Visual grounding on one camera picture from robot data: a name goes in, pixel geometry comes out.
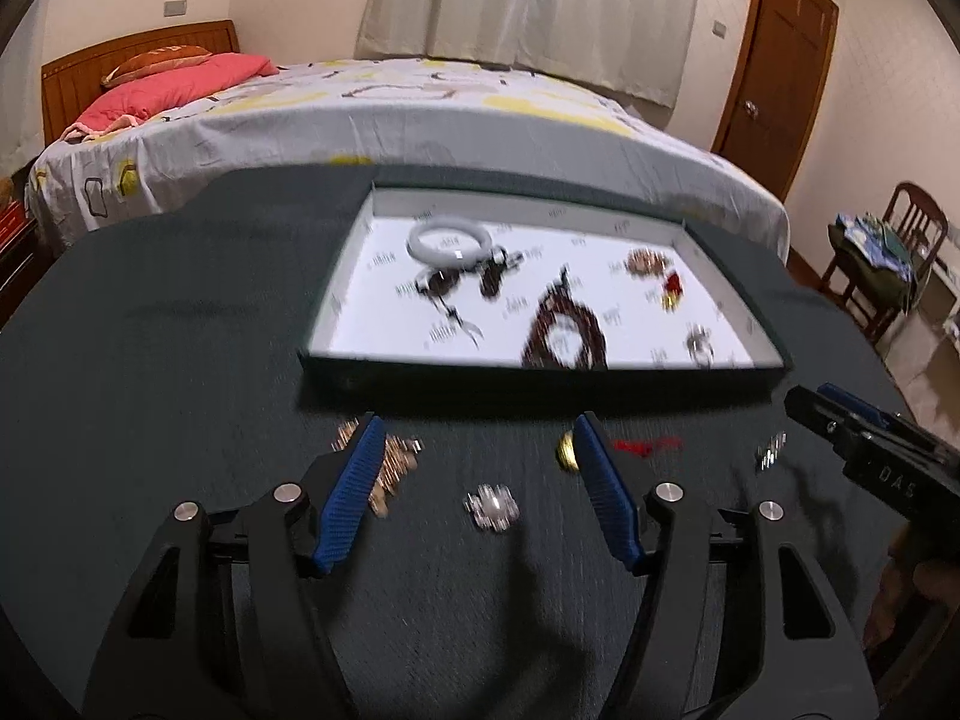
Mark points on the red tassel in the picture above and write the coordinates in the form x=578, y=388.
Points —
x=645, y=446

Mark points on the dark brown silver hair clip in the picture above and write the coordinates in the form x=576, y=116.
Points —
x=491, y=281

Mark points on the green box tray white lining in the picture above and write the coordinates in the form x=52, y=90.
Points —
x=360, y=345

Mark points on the round silver pearl brooch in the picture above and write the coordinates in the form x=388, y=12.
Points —
x=491, y=508

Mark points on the brown wooden door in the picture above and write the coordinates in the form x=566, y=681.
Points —
x=780, y=67

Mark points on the red box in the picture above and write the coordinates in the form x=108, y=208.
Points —
x=11, y=221

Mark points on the wooden bed headboard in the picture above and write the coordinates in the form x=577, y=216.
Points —
x=75, y=82

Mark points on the pink pillow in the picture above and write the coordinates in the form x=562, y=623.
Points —
x=172, y=86

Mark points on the person's right hand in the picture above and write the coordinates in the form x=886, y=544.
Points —
x=937, y=581

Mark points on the white striped curtain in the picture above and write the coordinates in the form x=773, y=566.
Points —
x=540, y=7

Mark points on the copper flower brooch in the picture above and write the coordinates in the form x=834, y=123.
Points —
x=646, y=262

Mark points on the white patterned bed sheet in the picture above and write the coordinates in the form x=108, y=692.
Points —
x=375, y=127

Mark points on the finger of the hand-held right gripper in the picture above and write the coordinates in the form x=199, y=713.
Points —
x=817, y=416
x=847, y=399

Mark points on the white bangle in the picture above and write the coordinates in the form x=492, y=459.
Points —
x=414, y=244

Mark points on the red and gold charm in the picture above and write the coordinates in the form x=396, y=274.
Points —
x=671, y=292

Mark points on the brown embroidered cushion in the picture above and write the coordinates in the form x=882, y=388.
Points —
x=157, y=60

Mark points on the wooden chair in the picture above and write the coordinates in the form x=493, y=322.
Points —
x=919, y=214

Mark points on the wall outlet above headboard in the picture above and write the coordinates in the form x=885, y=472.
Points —
x=175, y=7

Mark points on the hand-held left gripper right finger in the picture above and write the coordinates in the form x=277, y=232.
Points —
x=607, y=495

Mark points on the pile of clothes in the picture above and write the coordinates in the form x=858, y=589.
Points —
x=874, y=247

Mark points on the dark wooden nightstand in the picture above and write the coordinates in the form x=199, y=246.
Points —
x=19, y=277

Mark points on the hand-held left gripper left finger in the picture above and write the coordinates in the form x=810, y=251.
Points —
x=352, y=495

